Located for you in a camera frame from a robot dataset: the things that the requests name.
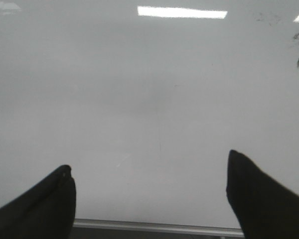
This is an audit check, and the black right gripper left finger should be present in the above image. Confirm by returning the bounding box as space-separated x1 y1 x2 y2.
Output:
0 165 76 239

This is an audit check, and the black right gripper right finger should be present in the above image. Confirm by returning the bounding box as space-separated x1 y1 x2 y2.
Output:
226 149 299 239

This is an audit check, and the grey aluminium whiteboard frame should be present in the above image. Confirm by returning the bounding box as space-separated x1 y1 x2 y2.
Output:
73 219 244 238

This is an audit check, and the white whiteboard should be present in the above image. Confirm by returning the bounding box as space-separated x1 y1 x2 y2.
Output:
0 0 299 228

